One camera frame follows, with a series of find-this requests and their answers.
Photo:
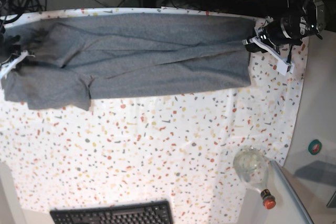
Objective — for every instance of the black keyboard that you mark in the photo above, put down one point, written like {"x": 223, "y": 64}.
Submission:
{"x": 152, "y": 212}

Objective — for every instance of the clear bottle with red cap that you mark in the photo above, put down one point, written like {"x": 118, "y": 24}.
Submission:
{"x": 252, "y": 169}

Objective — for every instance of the grey laptop corner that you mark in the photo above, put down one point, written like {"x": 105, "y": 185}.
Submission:
{"x": 332, "y": 202}

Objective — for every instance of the grey t-shirt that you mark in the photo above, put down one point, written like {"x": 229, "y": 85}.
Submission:
{"x": 76, "y": 60}

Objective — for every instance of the terrazzo pattern tablecloth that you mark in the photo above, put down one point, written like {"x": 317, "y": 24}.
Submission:
{"x": 177, "y": 147}

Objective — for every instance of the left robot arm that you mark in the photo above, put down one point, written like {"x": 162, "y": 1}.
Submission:
{"x": 305, "y": 18}

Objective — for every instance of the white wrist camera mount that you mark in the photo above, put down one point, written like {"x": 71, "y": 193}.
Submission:
{"x": 11, "y": 63}
{"x": 284, "y": 64}

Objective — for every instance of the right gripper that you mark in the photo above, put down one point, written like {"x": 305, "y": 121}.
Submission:
{"x": 12, "y": 47}

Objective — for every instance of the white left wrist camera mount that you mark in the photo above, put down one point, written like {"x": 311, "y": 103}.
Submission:
{"x": 284, "y": 64}

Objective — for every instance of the grey metal bar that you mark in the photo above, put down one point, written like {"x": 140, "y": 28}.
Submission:
{"x": 289, "y": 208}

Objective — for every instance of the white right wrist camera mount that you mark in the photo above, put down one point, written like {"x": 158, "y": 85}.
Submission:
{"x": 11, "y": 63}

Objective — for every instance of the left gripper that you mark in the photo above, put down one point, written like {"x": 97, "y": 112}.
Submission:
{"x": 287, "y": 30}

